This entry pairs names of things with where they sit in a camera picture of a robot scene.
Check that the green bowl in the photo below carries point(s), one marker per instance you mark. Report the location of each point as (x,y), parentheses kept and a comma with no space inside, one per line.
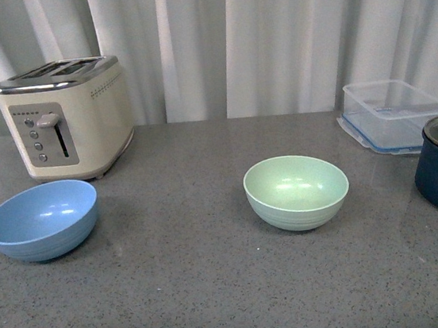
(297,193)

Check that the cream two-slot toaster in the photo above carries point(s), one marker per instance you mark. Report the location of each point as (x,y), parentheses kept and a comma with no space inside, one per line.
(69,118)

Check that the white pleated curtain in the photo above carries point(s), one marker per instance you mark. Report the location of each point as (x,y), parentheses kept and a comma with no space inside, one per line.
(206,59)

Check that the clear plastic food container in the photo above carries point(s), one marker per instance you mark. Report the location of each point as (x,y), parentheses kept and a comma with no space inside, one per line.
(387,116)

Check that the blue bowl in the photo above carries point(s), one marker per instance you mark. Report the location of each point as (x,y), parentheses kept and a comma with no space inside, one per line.
(47,221)

